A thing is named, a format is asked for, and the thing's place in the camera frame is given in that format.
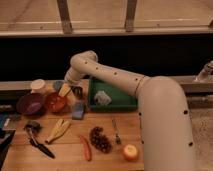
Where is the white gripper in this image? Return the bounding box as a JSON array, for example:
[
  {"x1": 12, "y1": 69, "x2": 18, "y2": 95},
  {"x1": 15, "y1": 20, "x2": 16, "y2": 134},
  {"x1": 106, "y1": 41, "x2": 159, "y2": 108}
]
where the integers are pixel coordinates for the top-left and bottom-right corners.
[{"x1": 59, "y1": 68, "x2": 83, "y2": 97}]

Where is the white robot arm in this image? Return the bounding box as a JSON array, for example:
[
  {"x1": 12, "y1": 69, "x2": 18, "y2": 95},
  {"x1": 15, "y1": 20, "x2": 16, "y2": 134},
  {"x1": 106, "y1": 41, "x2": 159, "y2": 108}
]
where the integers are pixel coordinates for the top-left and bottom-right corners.
[{"x1": 65, "y1": 50, "x2": 196, "y2": 171}]

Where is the red bowl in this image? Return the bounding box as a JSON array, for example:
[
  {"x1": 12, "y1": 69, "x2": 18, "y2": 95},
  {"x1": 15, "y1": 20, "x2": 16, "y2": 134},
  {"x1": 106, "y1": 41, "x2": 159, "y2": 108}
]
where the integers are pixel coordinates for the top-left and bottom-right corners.
[{"x1": 44, "y1": 92, "x2": 67, "y2": 113}]

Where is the purple bowl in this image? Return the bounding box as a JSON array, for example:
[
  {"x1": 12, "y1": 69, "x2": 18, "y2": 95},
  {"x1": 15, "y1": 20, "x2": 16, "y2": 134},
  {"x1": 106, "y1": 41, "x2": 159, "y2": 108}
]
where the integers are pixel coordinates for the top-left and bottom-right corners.
[{"x1": 16, "y1": 93, "x2": 44, "y2": 115}]

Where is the blue-grey cup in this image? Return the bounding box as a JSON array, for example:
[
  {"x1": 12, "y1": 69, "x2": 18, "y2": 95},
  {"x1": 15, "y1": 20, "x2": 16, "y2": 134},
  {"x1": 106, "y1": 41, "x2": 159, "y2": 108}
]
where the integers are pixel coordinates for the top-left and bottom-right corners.
[{"x1": 53, "y1": 80, "x2": 63, "y2": 92}]

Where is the small metal cup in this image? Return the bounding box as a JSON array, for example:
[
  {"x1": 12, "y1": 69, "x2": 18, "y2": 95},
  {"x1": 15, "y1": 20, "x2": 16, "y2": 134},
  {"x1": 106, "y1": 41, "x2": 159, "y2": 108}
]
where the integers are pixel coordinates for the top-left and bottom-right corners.
[{"x1": 71, "y1": 86, "x2": 83, "y2": 99}]

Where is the blue sponge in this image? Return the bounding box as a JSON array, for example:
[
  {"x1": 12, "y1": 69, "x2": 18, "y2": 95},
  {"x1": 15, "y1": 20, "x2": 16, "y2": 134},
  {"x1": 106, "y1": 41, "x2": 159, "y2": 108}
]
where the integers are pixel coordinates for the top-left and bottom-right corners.
[{"x1": 72, "y1": 102, "x2": 85, "y2": 120}]

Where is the white cup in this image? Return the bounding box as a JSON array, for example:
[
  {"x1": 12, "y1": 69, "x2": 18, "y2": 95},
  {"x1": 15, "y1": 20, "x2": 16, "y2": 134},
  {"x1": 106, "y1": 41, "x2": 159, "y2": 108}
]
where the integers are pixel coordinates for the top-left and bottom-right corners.
[{"x1": 30, "y1": 79, "x2": 46, "y2": 94}]

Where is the crumpled white cloth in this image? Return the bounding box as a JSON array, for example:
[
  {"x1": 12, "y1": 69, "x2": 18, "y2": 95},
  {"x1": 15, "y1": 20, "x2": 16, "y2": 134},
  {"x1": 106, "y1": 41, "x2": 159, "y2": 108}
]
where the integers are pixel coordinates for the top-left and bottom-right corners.
[{"x1": 94, "y1": 91, "x2": 112, "y2": 106}]

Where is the yellow banana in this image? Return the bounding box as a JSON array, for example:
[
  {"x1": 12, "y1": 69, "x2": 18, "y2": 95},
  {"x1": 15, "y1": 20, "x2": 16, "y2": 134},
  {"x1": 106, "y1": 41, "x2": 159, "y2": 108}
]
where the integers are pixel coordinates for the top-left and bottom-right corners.
[{"x1": 45, "y1": 119, "x2": 71, "y2": 144}]

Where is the green plastic tray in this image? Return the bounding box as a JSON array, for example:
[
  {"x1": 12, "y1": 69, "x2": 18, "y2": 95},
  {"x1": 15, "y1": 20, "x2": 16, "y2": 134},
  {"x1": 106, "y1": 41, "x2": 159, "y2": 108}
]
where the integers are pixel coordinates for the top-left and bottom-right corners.
[{"x1": 87, "y1": 77, "x2": 137, "y2": 112}]

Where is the metal fork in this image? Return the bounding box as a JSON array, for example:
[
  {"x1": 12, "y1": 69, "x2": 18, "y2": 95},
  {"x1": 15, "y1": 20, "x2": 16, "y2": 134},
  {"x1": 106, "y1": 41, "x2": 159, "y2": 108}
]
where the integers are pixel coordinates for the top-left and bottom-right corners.
[{"x1": 112, "y1": 118, "x2": 121, "y2": 145}]

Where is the dark grape bunch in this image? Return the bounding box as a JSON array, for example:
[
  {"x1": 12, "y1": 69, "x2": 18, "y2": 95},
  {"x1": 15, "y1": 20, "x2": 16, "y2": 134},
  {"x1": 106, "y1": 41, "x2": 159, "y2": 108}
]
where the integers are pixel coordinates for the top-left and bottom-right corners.
[{"x1": 89, "y1": 127, "x2": 112, "y2": 154}]

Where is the orange carrot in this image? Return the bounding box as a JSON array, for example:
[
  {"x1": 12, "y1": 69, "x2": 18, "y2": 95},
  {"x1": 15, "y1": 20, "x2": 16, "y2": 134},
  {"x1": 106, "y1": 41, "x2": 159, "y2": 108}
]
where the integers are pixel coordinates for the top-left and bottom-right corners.
[{"x1": 78, "y1": 135, "x2": 92, "y2": 161}]

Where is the orange apple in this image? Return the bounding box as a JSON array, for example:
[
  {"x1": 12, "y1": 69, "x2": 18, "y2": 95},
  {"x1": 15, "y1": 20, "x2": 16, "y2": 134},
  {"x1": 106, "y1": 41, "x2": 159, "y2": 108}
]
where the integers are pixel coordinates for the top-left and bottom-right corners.
[{"x1": 122, "y1": 144, "x2": 138, "y2": 161}]

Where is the black handled tool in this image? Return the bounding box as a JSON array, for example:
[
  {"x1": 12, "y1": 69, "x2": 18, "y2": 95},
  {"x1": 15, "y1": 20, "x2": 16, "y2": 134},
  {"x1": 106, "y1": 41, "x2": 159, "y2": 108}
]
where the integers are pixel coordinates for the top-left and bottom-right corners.
[{"x1": 24, "y1": 120, "x2": 55, "y2": 158}]

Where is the grey metal bracket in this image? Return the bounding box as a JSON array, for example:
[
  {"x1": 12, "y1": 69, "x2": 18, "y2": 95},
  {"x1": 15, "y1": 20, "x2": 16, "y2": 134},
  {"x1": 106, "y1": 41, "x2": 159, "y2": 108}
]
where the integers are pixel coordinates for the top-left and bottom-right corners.
[{"x1": 199, "y1": 61, "x2": 213, "y2": 79}]

